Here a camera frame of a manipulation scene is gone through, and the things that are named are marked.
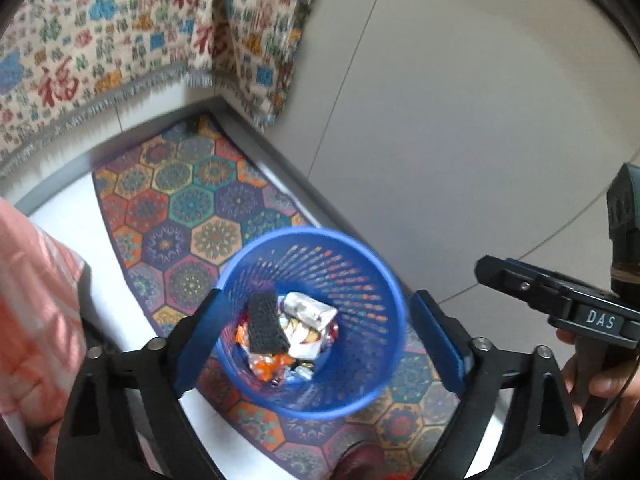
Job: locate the round table striped tablecloth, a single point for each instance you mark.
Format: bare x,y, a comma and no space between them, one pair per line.
35,285

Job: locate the colourful hexagon floor mat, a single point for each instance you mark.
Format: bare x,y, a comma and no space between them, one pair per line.
165,195

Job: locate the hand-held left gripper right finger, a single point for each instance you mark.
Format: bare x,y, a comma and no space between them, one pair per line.
440,345

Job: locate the orange snack packet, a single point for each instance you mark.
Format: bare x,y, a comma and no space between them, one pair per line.
267,367

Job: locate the dark red shoe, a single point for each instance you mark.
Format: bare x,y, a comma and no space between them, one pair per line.
357,462

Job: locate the blue mesh wastebasket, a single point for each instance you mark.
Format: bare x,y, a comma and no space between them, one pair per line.
360,310

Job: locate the white yellow snack wrapper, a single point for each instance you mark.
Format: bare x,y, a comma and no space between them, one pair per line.
310,315

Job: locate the large printed blanket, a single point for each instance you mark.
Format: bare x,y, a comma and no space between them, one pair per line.
100,35

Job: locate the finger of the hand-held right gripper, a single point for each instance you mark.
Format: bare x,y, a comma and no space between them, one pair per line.
520,282

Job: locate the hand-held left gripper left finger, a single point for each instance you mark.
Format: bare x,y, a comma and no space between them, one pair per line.
197,345

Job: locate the person's right hand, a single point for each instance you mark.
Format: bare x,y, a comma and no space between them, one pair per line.
627,380

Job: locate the narrow printed blanket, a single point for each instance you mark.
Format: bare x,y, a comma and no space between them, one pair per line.
260,35

